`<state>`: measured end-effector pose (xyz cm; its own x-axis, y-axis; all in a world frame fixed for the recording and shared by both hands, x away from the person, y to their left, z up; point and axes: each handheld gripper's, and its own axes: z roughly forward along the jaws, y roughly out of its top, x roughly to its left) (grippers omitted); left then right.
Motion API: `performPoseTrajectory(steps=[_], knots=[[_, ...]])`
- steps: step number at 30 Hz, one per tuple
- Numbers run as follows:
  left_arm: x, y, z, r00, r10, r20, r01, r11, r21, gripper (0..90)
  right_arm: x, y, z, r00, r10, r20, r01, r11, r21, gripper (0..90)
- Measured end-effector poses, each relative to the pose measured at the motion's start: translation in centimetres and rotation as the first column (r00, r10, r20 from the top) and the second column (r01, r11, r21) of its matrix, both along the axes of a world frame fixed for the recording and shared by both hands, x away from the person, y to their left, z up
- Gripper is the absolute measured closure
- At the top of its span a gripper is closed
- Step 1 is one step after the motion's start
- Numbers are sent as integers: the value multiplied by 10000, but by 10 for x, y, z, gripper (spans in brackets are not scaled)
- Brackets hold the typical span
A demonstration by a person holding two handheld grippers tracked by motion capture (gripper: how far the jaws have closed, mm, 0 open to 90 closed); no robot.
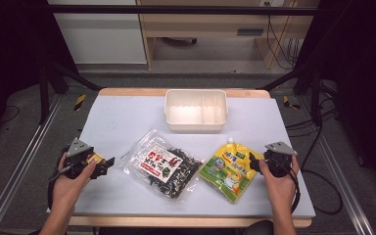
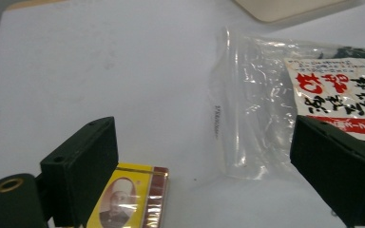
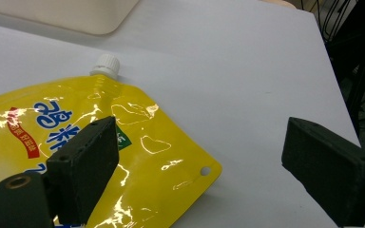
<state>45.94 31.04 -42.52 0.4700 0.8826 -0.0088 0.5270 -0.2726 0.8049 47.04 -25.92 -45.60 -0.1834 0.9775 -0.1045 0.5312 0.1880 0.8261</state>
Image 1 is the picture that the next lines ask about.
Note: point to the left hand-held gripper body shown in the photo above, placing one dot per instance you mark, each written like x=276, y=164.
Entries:
x=76, y=153

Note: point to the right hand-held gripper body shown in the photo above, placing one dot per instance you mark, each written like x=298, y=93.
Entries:
x=279, y=163

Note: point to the yellow spout pouch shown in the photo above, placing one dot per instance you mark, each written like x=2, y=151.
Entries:
x=226, y=173

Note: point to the clear bag of dried seaweed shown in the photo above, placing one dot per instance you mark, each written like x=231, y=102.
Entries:
x=163, y=166

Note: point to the white plastic bin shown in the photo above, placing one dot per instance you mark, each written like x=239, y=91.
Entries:
x=196, y=112

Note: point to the person's right hand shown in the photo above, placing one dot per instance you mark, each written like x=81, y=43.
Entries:
x=280, y=191

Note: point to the person's left hand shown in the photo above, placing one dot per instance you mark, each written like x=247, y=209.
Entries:
x=67, y=192

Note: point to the yellow flat box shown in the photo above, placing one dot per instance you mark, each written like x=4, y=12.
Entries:
x=94, y=159

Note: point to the pale table mat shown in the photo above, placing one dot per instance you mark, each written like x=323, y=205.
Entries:
x=127, y=114

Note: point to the black metal stand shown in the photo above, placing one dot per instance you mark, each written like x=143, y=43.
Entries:
x=44, y=94
x=316, y=98

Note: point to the black curtain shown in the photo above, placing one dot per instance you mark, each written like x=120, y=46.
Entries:
x=365, y=81
x=9, y=49

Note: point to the white cabinet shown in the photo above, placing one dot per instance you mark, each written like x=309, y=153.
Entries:
x=101, y=36

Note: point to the wooden desk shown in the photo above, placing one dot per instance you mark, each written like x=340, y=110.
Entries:
x=205, y=24

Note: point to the black metal crossbar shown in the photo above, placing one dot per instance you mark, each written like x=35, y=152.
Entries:
x=176, y=9

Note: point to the aluminium floor rail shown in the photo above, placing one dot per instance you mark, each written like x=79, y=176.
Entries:
x=336, y=169
x=19, y=163

